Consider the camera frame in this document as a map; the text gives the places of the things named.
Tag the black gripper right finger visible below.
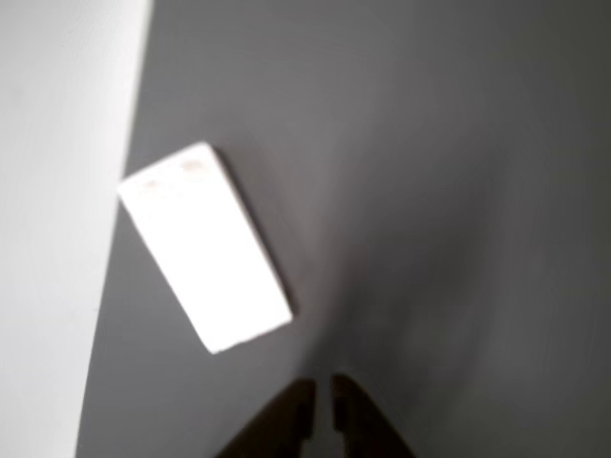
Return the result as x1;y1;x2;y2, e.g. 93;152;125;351
330;373;416;458

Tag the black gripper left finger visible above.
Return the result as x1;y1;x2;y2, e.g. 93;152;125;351
214;379;317;458

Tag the white rectangular block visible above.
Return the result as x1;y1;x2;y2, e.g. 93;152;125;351
116;140;295;357

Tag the grey desk mat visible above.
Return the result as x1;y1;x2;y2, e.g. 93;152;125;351
75;0;611;458

